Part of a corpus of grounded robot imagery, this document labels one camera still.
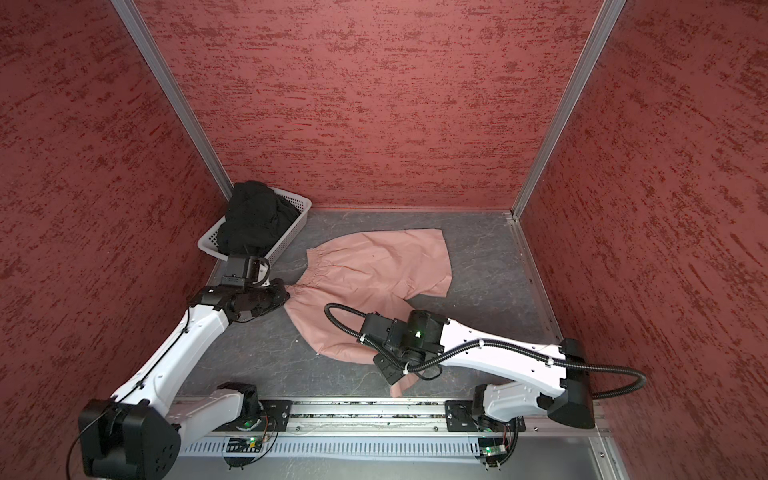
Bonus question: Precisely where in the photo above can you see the pink shorts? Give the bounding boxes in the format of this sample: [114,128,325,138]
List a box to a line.
[285,229,453,365]

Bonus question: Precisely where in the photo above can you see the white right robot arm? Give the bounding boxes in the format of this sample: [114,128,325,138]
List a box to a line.
[360,310,595,429]

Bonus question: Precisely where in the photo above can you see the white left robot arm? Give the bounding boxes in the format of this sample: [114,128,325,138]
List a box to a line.
[72,279,290,479]

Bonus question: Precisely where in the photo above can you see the black shorts in basket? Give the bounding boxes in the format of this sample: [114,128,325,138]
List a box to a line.
[217,181,300,257]

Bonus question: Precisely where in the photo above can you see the white plastic laundry basket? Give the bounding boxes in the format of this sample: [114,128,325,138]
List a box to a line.
[197,181,312,264]

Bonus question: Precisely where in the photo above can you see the right circuit board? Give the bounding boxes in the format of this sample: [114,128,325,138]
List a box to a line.
[477,437,508,465]

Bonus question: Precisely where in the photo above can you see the circuit board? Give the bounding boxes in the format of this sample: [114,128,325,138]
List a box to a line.
[477,437,508,465]
[225,437,263,455]

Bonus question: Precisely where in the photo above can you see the left circuit board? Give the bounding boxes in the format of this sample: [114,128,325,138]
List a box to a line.
[225,437,263,455]

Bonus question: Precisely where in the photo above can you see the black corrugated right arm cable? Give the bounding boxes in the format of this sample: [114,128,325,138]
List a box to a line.
[323,302,649,401]

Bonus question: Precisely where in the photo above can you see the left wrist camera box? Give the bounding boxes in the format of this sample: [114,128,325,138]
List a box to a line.
[220,255,271,290]

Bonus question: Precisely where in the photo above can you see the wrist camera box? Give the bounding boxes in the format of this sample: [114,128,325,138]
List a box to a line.
[220,255,271,290]
[358,313,394,353]

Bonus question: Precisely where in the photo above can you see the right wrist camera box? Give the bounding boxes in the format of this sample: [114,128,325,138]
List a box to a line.
[358,313,394,353]

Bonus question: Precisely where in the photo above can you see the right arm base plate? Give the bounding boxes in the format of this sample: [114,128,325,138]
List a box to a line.
[444,400,526,433]

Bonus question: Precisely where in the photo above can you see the white slotted cable duct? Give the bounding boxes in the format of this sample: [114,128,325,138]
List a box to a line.
[180,436,479,461]

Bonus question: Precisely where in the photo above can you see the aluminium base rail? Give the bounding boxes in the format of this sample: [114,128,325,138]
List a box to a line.
[167,397,610,437]

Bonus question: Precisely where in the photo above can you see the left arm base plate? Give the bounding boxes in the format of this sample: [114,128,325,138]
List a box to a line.
[234,399,293,432]

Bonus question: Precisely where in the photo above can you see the left aluminium corner post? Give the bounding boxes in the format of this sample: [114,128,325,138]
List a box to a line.
[110,0,233,200]

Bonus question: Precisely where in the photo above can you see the aluminium corner post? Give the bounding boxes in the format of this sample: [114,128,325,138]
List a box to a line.
[511,0,626,223]
[110,0,233,200]

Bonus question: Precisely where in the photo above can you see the right aluminium corner post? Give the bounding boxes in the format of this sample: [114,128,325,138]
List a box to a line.
[511,0,626,223]

